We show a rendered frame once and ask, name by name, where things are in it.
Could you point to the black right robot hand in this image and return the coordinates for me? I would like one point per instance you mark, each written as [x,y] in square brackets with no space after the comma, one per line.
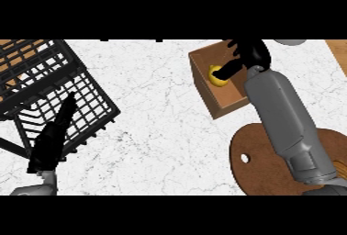
[251,53]

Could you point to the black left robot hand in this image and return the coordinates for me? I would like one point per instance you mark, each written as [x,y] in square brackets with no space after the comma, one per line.
[47,147]

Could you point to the yellow lemon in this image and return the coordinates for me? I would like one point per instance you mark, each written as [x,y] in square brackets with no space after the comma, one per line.
[216,78]

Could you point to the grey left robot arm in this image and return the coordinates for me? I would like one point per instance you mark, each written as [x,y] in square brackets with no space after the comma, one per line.
[38,187]

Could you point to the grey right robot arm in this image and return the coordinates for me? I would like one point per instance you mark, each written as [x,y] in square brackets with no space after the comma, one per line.
[294,125]

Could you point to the brown cardboard box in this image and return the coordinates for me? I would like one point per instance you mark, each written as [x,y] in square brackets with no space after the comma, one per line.
[217,91]

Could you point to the pale wooden board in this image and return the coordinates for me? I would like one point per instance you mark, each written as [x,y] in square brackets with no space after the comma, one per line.
[338,53]

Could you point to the round wooden cutting board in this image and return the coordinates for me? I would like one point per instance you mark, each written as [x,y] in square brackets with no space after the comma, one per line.
[260,165]

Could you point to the grey round object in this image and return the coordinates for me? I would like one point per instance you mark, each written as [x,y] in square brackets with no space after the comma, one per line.
[289,42]

